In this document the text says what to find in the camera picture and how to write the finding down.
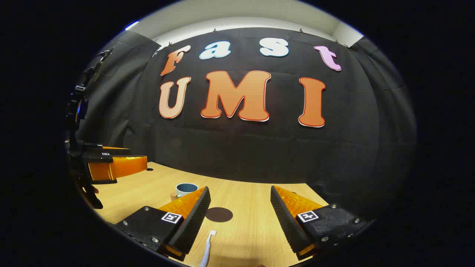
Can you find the wooden desktop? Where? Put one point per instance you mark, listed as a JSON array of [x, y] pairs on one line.
[[245, 200]]

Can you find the dark round coaster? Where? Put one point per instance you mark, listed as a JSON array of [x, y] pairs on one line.
[[219, 215]]

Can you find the light blue cup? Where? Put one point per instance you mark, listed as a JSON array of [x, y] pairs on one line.
[[185, 190]]

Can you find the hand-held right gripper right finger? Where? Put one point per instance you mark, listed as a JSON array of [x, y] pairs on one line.
[[284, 217]]

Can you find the white toothbrush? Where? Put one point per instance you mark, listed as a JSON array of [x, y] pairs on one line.
[[206, 252]]

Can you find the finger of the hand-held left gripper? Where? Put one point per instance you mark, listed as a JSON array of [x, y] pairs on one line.
[[122, 166], [115, 151]]

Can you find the ceiling light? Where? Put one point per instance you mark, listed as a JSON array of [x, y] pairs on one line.
[[131, 25]]

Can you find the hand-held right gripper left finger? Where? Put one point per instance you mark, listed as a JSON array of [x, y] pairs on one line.
[[196, 215]]

